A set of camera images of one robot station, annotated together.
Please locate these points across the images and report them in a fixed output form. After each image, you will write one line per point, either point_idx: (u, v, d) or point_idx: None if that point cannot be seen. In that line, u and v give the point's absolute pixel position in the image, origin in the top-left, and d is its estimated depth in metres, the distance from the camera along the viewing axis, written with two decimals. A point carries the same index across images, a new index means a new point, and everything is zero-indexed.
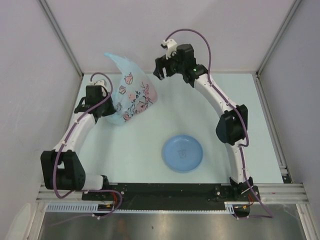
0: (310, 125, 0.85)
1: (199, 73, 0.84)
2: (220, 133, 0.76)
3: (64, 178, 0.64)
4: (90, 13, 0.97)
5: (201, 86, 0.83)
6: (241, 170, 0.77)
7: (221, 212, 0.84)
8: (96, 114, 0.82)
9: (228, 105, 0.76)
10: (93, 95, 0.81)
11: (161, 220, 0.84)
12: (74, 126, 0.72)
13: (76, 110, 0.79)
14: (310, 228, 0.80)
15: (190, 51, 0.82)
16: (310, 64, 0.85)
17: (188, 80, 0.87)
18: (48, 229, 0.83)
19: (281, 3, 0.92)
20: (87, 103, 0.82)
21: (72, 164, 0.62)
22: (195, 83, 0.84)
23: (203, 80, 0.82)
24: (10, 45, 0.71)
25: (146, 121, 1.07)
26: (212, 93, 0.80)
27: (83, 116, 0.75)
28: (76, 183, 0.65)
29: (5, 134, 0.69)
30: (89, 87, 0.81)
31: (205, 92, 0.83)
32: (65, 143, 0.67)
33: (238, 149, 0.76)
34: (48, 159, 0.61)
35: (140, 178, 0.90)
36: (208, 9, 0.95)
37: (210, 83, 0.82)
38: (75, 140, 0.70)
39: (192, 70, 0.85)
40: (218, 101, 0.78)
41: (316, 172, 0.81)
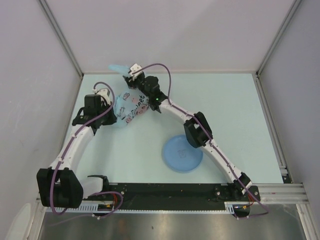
0: (309, 125, 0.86)
1: (162, 99, 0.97)
2: (192, 141, 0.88)
3: (61, 196, 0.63)
4: (90, 13, 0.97)
5: (164, 108, 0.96)
6: (228, 168, 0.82)
7: (221, 212, 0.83)
8: (94, 125, 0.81)
9: (187, 116, 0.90)
10: (91, 105, 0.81)
11: (161, 220, 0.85)
12: (71, 140, 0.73)
13: (74, 122, 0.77)
14: (310, 228, 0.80)
15: (157, 87, 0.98)
16: (309, 65, 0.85)
17: (155, 108, 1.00)
18: (48, 229, 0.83)
19: (281, 3, 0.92)
20: (84, 114, 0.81)
21: (68, 182, 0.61)
22: (160, 108, 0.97)
23: (164, 103, 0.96)
24: (10, 45, 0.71)
25: (148, 121, 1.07)
26: (174, 111, 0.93)
27: (81, 130, 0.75)
28: (73, 202, 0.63)
29: (5, 134, 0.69)
30: (88, 98, 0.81)
31: (169, 112, 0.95)
32: (62, 160, 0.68)
33: (212, 148, 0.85)
34: (45, 177, 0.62)
35: (137, 178, 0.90)
36: (208, 10, 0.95)
37: (170, 104, 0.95)
38: (73, 156, 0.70)
39: (156, 99, 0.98)
40: (180, 115, 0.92)
41: (315, 172, 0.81)
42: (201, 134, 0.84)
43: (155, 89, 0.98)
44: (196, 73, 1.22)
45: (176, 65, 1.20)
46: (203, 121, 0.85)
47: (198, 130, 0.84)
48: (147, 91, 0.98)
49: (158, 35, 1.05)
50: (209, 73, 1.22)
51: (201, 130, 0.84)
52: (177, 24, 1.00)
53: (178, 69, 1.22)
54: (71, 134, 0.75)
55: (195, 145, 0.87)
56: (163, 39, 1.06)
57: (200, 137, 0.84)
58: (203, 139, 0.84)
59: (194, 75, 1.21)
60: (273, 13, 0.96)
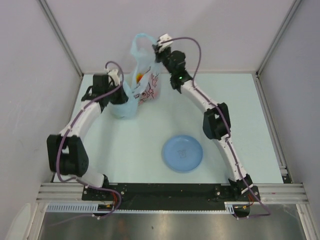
0: (309, 125, 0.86)
1: (185, 79, 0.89)
2: (207, 131, 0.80)
3: (68, 162, 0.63)
4: (90, 13, 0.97)
5: (186, 90, 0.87)
6: (236, 167, 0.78)
7: (221, 212, 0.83)
8: (102, 103, 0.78)
9: (209, 104, 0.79)
10: (99, 84, 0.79)
11: (161, 220, 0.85)
12: (80, 113, 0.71)
13: (83, 98, 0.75)
14: (310, 228, 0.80)
15: (183, 64, 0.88)
16: (309, 65, 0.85)
17: (175, 87, 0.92)
18: (48, 229, 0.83)
19: (281, 3, 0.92)
20: (93, 92, 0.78)
21: (76, 149, 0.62)
22: (181, 88, 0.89)
23: (188, 85, 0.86)
24: (11, 46, 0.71)
25: (149, 121, 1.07)
26: (196, 96, 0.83)
27: (89, 105, 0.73)
28: (80, 169, 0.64)
29: (5, 134, 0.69)
30: (96, 76, 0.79)
31: (191, 95, 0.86)
32: (70, 129, 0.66)
33: (226, 143, 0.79)
34: (53, 142, 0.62)
35: (137, 178, 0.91)
36: (208, 10, 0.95)
37: (193, 87, 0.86)
38: (81, 126, 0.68)
39: (179, 78, 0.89)
40: (201, 102, 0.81)
41: (315, 172, 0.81)
42: (219, 126, 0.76)
43: (181, 66, 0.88)
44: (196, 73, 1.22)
45: None
46: (224, 112, 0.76)
47: (218, 122, 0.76)
48: (172, 67, 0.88)
49: (158, 35, 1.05)
50: (209, 73, 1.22)
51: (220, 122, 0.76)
52: (177, 24, 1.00)
53: None
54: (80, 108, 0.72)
55: (210, 136, 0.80)
56: None
57: (218, 130, 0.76)
58: (220, 132, 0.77)
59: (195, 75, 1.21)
60: (273, 13, 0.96)
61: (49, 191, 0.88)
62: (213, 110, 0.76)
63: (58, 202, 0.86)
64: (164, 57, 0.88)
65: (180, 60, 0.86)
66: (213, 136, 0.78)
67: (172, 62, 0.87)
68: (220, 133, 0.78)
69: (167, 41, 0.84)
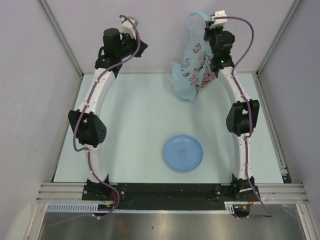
0: (309, 125, 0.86)
1: (226, 64, 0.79)
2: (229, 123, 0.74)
3: (87, 132, 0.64)
4: (90, 13, 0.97)
5: (223, 75, 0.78)
6: (243, 167, 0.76)
7: (221, 212, 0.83)
8: (115, 69, 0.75)
9: (241, 97, 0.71)
10: (111, 47, 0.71)
11: (161, 220, 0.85)
12: (94, 85, 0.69)
13: (96, 65, 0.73)
14: (310, 228, 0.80)
15: (229, 47, 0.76)
16: (310, 64, 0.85)
17: (213, 69, 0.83)
18: (49, 229, 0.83)
19: (281, 3, 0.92)
20: (106, 55, 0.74)
21: (94, 124, 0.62)
22: (218, 72, 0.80)
23: (226, 70, 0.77)
24: (11, 45, 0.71)
25: (151, 121, 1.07)
26: (231, 85, 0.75)
27: (103, 75, 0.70)
28: (97, 139, 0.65)
29: (5, 134, 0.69)
30: (105, 38, 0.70)
31: (224, 81, 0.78)
32: (87, 105, 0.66)
33: (244, 142, 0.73)
34: (74, 117, 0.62)
35: (137, 177, 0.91)
36: (208, 10, 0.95)
37: (232, 75, 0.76)
38: (97, 101, 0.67)
39: (220, 61, 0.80)
40: (234, 91, 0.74)
41: (316, 172, 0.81)
42: (243, 123, 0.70)
43: (226, 49, 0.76)
44: None
45: None
46: (255, 111, 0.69)
47: (244, 118, 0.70)
48: (217, 47, 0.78)
49: (158, 35, 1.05)
50: None
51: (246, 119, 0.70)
52: (177, 24, 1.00)
53: None
54: (94, 78, 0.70)
55: (230, 128, 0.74)
56: (164, 38, 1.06)
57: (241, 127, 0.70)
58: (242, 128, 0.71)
59: None
60: (273, 13, 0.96)
61: (49, 190, 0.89)
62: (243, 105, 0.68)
63: (58, 202, 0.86)
64: (212, 37, 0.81)
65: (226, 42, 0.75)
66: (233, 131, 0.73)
67: (218, 41, 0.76)
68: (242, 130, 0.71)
69: (221, 19, 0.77)
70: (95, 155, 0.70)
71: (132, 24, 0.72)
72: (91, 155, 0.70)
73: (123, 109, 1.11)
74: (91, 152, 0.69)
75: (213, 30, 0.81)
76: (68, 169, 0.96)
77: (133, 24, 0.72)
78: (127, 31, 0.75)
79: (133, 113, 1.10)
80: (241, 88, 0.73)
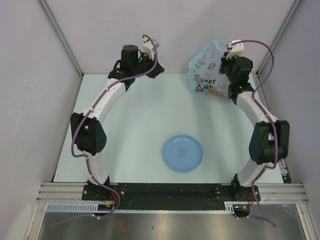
0: (308, 125, 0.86)
1: (244, 90, 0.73)
2: (252, 150, 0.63)
3: (86, 139, 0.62)
4: (90, 13, 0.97)
5: (243, 100, 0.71)
6: (251, 180, 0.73)
7: (221, 212, 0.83)
8: (128, 82, 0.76)
9: (266, 117, 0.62)
10: (127, 61, 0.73)
11: (161, 220, 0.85)
12: (103, 93, 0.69)
13: (110, 75, 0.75)
14: (310, 228, 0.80)
15: (247, 72, 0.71)
16: (310, 65, 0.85)
17: (231, 96, 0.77)
18: (49, 229, 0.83)
19: (282, 3, 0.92)
20: (121, 67, 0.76)
21: (94, 131, 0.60)
22: (237, 98, 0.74)
23: (245, 94, 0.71)
24: (11, 45, 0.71)
25: (153, 121, 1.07)
26: (253, 107, 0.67)
27: (114, 85, 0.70)
28: (95, 148, 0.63)
29: (5, 134, 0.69)
30: (124, 52, 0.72)
31: (246, 105, 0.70)
32: (92, 110, 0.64)
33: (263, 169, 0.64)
34: (75, 121, 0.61)
35: (137, 177, 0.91)
36: (209, 10, 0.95)
37: (252, 98, 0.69)
38: (102, 108, 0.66)
39: (238, 87, 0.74)
40: (257, 113, 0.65)
41: (316, 172, 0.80)
42: (269, 150, 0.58)
43: (243, 73, 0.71)
44: None
45: (176, 65, 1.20)
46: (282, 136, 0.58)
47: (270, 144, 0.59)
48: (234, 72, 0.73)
49: (158, 35, 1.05)
50: None
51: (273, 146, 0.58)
52: (177, 24, 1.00)
53: (178, 69, 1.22)
54: (104, 87, 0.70)
55: (253, 156, 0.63)
56: (164, 38, 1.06)
57: (266, 154, 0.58)
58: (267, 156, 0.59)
59: None
60: (273, 13, 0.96)
61: (49, 190, 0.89)
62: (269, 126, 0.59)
63: (58, 202, 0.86)
64: (229, 66, 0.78)
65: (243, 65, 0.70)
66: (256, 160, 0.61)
67: (235, 65, 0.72)
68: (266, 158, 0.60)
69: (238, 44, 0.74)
70: (94, 162, 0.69)
71: (154, 45, 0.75)
72: (90, 161, 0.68)
73: (124, 108, 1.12)
74: (89, 159, 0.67)
75: (230, 58, 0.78)
76: (69, 169, 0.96)
77: (153, 46, 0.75)
78: (147, 51, 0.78)
79: (136, 112, 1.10)
80: (264, 109, 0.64)
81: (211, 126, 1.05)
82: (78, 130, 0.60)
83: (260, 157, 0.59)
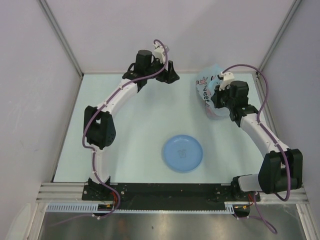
0: (309, 125, 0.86)
1: (247, 110, 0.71)
2: (261, 180, 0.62)
3: (96, 132, 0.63)
4: (91, 13, 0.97)
5: (248, 124, 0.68)
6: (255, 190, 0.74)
7: (221, 212, 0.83)
8: (140, 84, 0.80)
9: (275, 146, 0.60)
10: (141, 64, 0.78)
11: (161, 220, 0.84)
12: (117, 91, 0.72)
13: (125, 76, 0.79)
14: (310, 227, 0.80)
15: (244, 91, 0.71)
16: (310, 65, 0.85)
17: (234, 118, 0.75)
18: (48, 229, 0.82)
19: (281, 3, 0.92)
20: (135, 71, 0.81)
21: (106, 124, 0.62)
22: (241, 120, 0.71)
23: (250, 117, 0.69)
24: (11, 45, 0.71)
25: (153, 121, 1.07)
26: (260, 133, 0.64)
27: (128, 84, 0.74)
28: (104, 141, 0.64)
29: (5, 134, 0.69)
30: (139, 55, 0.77)
31: (251, 130, 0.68)
32: (106, 104, 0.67)
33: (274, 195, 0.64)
34: (90, 111, 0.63)
35: (137, 177, 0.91)
36: (208, 10, 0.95)
37: (258, 122, 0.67)
38: (116, 104, 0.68)
39: (241, 108, 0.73)
40: (265, 140, 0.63)
41: (316, 172, 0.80)
42: (281, 182, 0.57)
43: (242, 93, 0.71)
44: (196, 73, 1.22)
45: (176, 65, 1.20)
46: (295, 166, 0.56)
47: (281, 175, 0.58)
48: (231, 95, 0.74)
49: (158, 35, 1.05)
50: None
51: (284, 177, 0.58)
52: (177, 24, 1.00)
53: (178, 69, 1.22)
54: (118, 86, 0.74)
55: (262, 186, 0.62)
56: (164, 39, 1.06)
57: (279, 187, 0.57)
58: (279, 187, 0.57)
59: (195, 75, 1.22)
60: (273, 13, 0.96)
61: (49, 191, 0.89)
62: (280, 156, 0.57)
63: (58, 202, 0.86)
64: (225, 95, 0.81)
65: (239, 85, 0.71)
66: (266, 191, 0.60)
67: (231, 88, 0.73)
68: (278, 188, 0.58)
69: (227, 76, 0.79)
70: (100, 156, 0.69)
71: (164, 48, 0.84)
72: (96, 155, 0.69)
73: (124, 107, 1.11)
74: (96, 153, 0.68)
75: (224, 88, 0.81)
76: (69, 169, 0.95)
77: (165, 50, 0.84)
78: (158, 55, 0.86)
79: (136, 112, 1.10)
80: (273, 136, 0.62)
81: (212, 126, 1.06)
82: (91, 121, 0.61)
83: (272, 189, 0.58)
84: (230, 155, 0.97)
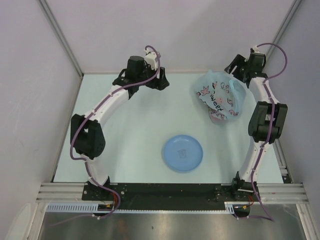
0: (309, 125, 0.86)
1: (258, 75, 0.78)
2: (250, 126, 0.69)
3: (84, 142, 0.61)
4: (91, 13, 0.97)
5: (254, 84, 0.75)
6: (250, 170, 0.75)
7: (221, 212, 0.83)
8: (131, 90, 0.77)
9: (269, 100, 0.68)
10: (133, 69, 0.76)
11: (161, 220, 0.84)
12: (107, 98, 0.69)
13: (115, 82, 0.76)
14: (310, 228, 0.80)
15: (260, 59, 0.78)
16: (310, 64, 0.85)
17: (246, 80, 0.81)
18: (48, 229, 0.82)
19: (281, 3, 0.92)
20: (126, 77, 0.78)
21: (94, 134, 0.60)
22: (250, 82, 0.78)
23: (258, 79, 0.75)
24: (11, 46, 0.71)
25: (153, 121, 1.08)
26: (261, 90, 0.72)
27: (118, 91, 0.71)
28: (93, 152, 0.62)
29: (6, 134, 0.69)
30: (130, 60, 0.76)
31: (255, 89, 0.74)
32: (94, 113, 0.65)
33: (259, 149, 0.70)
34: (77, 120, 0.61)
35: (137, 177, 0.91)
36: (208, 10, 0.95)
37: (263, 82, 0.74)
38: (105, 112, 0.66)
39: (253, 72, 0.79)
40: (262, 95, 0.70)
41: (316, 172, 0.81)
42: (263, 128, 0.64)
43: (257, 61, 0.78)
44: (195, 73, 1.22)
45: (176, 65, 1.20)
46: (278, 117, 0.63)
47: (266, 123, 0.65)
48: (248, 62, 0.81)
49: (158, 35, 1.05)
50: None
51: (267, 125, 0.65)
52: (177, 24, 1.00)
53: (178, 69, 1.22)
54: (108, 93, 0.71)
55: (249, 132, 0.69)
56: (163, 39, 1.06)
57: (260, 131, 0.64)
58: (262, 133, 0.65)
59: (195, 75, 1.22)
60: (273, 13, 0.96)
61: (49, 190, 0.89)
62: (268, 107, 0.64)
63: (58, 202, 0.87)
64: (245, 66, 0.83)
65: (257, 53, 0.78)
66: (252, 135, 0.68)
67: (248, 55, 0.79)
68: (261, 136, 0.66)
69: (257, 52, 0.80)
70: (92, 165, 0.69)
71: (158, 54, 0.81)
72: (89, 165, 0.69)
73: (124, 107, 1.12)
74: (88, 162, 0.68)
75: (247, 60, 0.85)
76: (69, 169, 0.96)
77: (158, 55, 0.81)
78: (150, 62, 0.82)
79: (137, 111, 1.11)
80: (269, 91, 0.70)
81: (213, 126, 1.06)
82: (78, 131, 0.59)
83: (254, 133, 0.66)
84: (230, 155, 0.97)
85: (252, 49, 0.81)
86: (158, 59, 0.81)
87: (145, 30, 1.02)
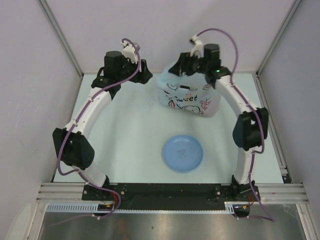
0: (308, 125, 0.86)
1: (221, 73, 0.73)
2: (237, 136, 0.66)
3: (71, 154, 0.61)
4: (90, 13, 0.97)
5: (222, 86, 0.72)
6: (246, 174, 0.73)
7: (221, 212, 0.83)
8: (112, 90, 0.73)
9: (247, 106, 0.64)
10: (111, 67, 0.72)
11: (161, 220, 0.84)
12: (88, 103, 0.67)
13: (93, 84, 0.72)
14: (310, 227, 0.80)
15: (218, 52, 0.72)
16: (310, 64, 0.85)
17: (210, 81, 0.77)
18: (48, 229, 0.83)
19: (281, 3, 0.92)
20: (105, 76, 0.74)
21: (80, 146, 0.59)
22: (216, 83, 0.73)
23: (224, 80, 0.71)
24: (11, 46, 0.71)
25: (153, 121, 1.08)
26: (232, 94, 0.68)
27: (99, 94, 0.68)
28: (82, 163, 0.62)
29: (6, 133, 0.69)
30: (106, 57, 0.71)
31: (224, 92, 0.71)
32: (76, 124, 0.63)
33: (251, 154, 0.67)
34: (59, 135, 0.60)
35: (136, 177, 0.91)
36: (208, 10, 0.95)
37: (231, 84, 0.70)
38: (87, 120, 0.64)
39: (216, 71, 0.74)
40: (237, 101, 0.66)
41: (315, 172, 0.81)
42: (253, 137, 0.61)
43: (215, 55, 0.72)
44: None
45: None
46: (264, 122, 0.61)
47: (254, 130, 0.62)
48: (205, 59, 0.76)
49: (157, 35, 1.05)
50: None
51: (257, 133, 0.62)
52: (177, 24, 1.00)
53: None
54: (88, 98, 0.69)
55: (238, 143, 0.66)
56: (163, 39, 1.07)
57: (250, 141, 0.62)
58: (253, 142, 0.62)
59: None
60: (273, 13, 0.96)
61: (49, 190, 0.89)
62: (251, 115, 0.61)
63: (58, 202, 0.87)
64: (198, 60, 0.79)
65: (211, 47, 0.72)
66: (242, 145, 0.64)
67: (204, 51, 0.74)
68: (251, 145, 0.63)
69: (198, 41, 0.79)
70: (87, 172, 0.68)
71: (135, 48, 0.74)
72: (82, 173, 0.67)
73: (124, 108, 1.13)
74: (81, 171, 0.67)
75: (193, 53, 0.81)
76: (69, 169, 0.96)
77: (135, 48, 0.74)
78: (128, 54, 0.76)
79: (137, 112, 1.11)
80: (244, 96, 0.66)
81: (213, 125, 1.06)
82: (62, 146, 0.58)
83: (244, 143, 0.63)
84: (231, 155, 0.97)
85: (192, 39, 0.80)
86: (137, 52, 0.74)
87: (145, 30, 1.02)
